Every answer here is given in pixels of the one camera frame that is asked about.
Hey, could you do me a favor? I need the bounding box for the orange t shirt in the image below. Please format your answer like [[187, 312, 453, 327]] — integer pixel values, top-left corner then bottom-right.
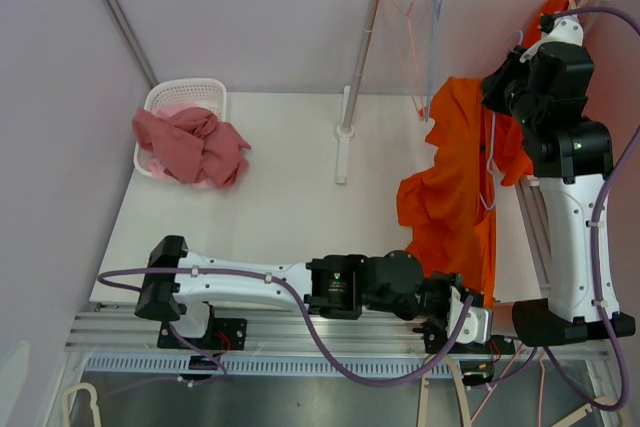
[[521, 0, 576, 48], [396, 77, 533, 306]]

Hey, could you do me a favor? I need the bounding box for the lavender blue wire hanger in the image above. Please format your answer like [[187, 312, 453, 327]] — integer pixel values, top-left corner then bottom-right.
[[475, 28, 525, 211]]

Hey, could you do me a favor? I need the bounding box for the pink wire hanger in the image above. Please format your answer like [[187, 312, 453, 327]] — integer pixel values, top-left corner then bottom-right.
[[383, 0, 428, 121]]

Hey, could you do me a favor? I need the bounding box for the salmon pink t shirt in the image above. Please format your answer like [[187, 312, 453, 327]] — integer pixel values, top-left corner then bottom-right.
[[132, 104, 251, 189]]

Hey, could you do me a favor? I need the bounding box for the light pink t shirt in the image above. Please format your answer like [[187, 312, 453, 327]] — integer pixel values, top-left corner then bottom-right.
[[147, 106, 220, 189]]

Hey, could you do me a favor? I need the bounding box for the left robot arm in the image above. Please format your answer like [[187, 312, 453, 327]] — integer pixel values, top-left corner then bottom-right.
[[135, 235, 492, 348]]

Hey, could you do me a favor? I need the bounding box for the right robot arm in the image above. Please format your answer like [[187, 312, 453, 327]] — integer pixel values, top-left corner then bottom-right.
[[481, 41, 636, 347]]

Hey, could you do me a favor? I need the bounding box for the beige hanger on floor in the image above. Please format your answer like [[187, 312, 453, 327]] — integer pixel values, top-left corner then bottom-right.
[[415, 356, 472, 426]]

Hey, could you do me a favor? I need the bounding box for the pink hanger on floor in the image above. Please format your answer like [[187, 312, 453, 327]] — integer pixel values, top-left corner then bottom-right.
[[471, 344, 546, 426]]

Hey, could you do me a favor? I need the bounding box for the beige hanger bottom right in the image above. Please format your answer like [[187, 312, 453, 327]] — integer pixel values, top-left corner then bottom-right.
[[552, 403, 633, 427]]

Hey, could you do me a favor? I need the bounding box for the beige hanger bottom left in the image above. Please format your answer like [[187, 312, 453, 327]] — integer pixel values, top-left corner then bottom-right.
[[60, 381, 104, 427]]

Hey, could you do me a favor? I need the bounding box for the white perforated plastic basket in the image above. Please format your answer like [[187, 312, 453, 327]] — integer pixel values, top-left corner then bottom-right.
[[133, 77, 228, 181]]

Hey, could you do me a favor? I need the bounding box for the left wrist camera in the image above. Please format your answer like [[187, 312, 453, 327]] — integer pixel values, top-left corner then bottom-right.
[[446, 287, 492, 344]]

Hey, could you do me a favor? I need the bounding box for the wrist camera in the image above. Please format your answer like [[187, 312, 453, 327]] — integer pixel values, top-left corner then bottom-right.
[[446, 287, 492, 344], [519, 14, 584, 64]]

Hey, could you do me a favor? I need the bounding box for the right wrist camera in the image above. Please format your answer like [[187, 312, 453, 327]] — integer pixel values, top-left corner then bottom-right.
[[519, 14, 584, 64]]

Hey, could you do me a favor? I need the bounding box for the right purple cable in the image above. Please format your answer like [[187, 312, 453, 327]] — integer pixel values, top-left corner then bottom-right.
[[539, 5, 640, 411]]

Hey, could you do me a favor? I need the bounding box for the aluminium mounting rail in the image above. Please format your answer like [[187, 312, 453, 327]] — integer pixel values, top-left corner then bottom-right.
[[64, 302, 612, 379]]

